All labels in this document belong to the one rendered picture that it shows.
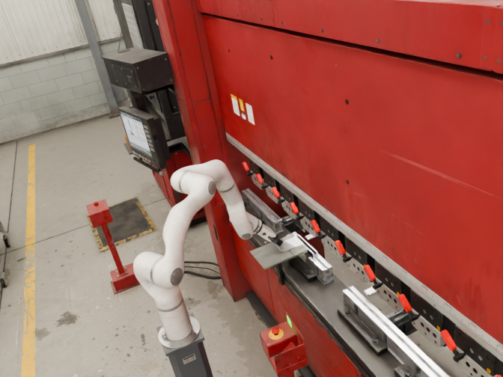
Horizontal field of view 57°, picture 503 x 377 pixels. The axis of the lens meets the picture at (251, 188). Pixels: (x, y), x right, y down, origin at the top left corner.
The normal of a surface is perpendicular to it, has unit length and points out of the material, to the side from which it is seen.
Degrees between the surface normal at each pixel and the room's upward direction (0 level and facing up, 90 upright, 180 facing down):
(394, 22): 90
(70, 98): 90
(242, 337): 0
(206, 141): 90
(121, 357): 0
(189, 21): 90
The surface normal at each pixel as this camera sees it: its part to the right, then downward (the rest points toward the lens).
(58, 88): 0.40, 0.39
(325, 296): -0.16, -0.86
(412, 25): -0.90, 0.33
